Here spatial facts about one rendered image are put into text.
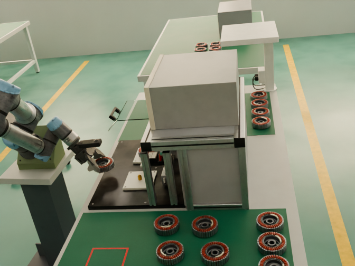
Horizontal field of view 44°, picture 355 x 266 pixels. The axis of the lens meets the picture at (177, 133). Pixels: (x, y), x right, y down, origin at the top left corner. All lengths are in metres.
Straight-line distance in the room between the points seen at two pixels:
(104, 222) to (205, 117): 0.66
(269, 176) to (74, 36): 5.45
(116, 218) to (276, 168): 0.83
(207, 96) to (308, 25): 5.06
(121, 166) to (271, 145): 0.83
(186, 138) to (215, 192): 0.30
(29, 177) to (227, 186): 1.16
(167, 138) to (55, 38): 5.63
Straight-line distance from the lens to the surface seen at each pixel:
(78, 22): 7.17
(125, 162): 2.46
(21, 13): 7.49
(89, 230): 2.07
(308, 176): 3.58
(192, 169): 1.94
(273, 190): 2.14
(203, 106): 1.90
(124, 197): 2.18
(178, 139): 1.87
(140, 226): 2.02
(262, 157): 2.39
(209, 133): 1.88
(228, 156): 1.89
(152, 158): 2.15
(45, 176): 2.57
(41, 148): 2.33
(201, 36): 4.59
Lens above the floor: 2.01
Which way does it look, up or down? 28 degrees down
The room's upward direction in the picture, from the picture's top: 8 degrees counter-clockwise
